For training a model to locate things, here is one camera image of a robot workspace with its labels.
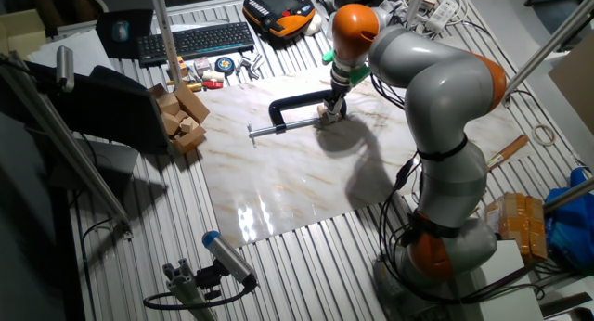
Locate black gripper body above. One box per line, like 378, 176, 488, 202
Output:
329, 73, 350, 102

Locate black metal C-clamp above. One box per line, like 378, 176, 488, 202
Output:
247, 89, 348, 146

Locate white egg-shaped object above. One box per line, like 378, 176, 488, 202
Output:
303, 13, 324, 37

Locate marble pattern sheet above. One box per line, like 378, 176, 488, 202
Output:
193, 65, 535, 249

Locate silver metal pipe fitting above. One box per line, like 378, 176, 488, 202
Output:
235, 53, 265, 81

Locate black orange teach pendant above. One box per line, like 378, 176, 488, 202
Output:
241, 0, 317, 39

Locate white red valve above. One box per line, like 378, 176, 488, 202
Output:
201, 69, 226, 90

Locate white power strip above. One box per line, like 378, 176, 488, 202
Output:
425, 0, 459, 34

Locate small white red box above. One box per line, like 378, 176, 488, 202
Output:
193, 56, 213, 76

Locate cardboard box of wooden blocks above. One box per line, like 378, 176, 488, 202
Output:
147, 82, 211, 155

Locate black keyboard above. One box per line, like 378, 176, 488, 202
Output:
136, 21, 256, 68

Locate black mouse pad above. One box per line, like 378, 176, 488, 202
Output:
96, 8, 154, 60

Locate brown taped parcel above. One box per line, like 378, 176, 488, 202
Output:
484, 191, 549, 264

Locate aluminium profile bar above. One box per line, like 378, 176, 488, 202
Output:
503, 0, 594, 107
542, 176, 594, 215
0, 51, 134, 241

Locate grey computer mouse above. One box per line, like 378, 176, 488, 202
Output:
110, 19, 130, 44

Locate black laptop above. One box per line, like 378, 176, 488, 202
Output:
27, 63, 171, 155

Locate short aluminium profile stub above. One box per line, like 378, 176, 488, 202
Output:
161, 258, 217, 321

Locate brown cardboard sheet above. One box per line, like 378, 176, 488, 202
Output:
548, 32, 594, 136

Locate white paper sheet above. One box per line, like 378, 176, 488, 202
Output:
26, 28, 115, 76

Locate blue plastic bag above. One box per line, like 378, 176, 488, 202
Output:
545, 166, 594, 271

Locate beige cardboard box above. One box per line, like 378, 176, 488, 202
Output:
0, 8, 47, 58

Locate green gripper mount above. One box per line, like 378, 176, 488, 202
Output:
322, 49, 372, 87

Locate aluminium profile post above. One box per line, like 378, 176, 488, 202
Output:
148, 0, 183, 88
404, 0, 429, 28

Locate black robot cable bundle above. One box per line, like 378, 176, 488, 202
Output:
378, 148, 547, 308

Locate wooden handle hammer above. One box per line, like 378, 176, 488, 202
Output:
485, 134, 530, 173

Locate silver blue-tipped camera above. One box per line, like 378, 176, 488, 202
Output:
201, 230, 259, 289

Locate beige rubber ring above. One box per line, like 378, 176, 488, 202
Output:
532, 124, 557, 148

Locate black camera cable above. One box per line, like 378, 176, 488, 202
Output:
142, 283, 256, 312

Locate white pedestal box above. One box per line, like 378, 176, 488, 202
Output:
447, 239, 544, 321

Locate silver depth camera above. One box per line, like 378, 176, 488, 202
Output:
55, 45, 75, 94

